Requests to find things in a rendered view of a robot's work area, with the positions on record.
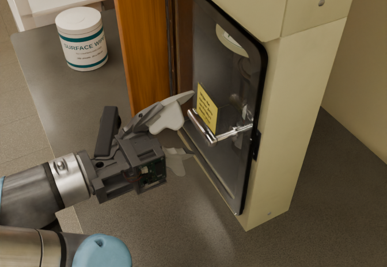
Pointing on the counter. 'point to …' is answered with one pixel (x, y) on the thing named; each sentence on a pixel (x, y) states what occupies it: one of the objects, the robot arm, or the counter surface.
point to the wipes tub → (82, 38)
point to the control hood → (249, 1)
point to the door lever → (210, 139)
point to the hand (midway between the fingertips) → (193, 122)
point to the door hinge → (167, 41)
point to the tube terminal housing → (293, 90)
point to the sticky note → (207, 109)
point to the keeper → (257, 145)
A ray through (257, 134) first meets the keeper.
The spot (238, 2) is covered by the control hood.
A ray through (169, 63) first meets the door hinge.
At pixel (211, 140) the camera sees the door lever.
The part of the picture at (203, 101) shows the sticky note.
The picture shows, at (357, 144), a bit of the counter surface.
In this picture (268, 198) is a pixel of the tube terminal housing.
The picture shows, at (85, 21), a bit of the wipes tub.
